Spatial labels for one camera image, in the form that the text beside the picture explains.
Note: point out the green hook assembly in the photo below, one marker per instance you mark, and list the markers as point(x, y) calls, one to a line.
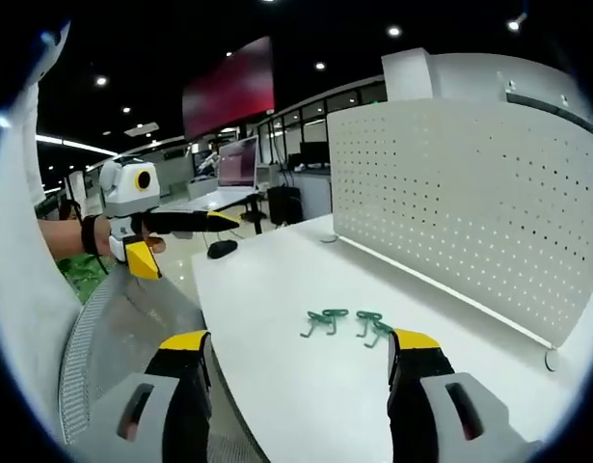
point(379, 334)
point(368, 320)
point(335, 318)
point(314, 322)

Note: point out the large red wall screen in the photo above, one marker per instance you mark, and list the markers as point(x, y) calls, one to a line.
point(228, 89)

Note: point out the black wristband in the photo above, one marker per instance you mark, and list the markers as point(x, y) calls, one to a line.
point(89, 236)

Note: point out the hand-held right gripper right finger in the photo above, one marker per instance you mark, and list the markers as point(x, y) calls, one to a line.
point(450, 415)

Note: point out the grey mesh office chair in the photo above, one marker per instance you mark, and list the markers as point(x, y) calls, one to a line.
point(132, 318)

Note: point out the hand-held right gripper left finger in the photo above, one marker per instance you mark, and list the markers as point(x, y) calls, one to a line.
point(153, 415)

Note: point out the round ceiling light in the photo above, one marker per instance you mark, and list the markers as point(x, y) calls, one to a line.
point(320, 65)
point(394, 31)
point(100, 81)
point(515, 23)

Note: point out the person's left hand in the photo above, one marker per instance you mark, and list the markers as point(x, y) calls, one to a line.
point(104, 236)

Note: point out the black computer mouse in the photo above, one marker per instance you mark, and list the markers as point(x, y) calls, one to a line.
point(222, 249)

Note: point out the white perforated mounting plate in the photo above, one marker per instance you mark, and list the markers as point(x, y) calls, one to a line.
point(469, 202)

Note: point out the silver laptop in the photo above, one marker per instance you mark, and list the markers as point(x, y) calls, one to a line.
point(235, 166)

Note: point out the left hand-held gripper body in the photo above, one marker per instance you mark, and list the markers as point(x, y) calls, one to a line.
point(125, 193)

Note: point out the black desktop monitor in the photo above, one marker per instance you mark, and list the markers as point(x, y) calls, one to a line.
point(314, 153)

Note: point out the black computer tower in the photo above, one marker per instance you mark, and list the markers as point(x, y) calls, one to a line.
point(284, 206)

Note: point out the person's white clothing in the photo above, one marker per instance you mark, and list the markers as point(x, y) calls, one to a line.
point(21, 241)

